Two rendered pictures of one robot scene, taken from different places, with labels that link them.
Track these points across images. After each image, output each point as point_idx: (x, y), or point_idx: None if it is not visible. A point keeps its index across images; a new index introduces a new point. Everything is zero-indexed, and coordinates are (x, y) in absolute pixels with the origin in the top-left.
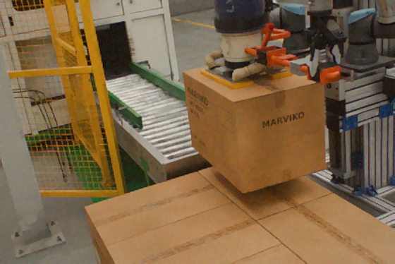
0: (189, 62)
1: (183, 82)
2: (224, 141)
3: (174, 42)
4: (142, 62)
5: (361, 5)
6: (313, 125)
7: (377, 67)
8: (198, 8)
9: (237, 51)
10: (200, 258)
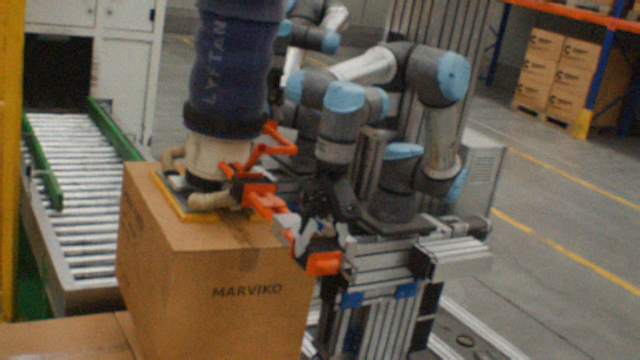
0: (180, 107)
1: (162, 136)
2: (151, 298)
3: (171, 71)
4: (103, 100)
5: (408, 133)
6: (292, 305)
7: (406, 233)
8: None
9: (206, 163)
10: None
